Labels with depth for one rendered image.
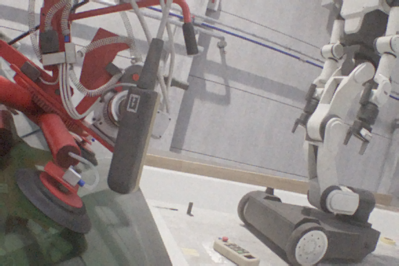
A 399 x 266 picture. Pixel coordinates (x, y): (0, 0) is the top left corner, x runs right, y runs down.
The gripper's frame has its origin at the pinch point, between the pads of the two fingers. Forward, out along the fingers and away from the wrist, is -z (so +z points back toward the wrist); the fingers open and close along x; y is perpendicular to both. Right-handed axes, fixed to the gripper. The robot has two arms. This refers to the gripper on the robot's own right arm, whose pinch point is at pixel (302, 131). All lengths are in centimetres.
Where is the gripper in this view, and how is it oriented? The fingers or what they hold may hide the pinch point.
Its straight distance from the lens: 199.4
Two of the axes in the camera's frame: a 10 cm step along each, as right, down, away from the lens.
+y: 3.0, 1.4, -9.4
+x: -8.5, -4.1, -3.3
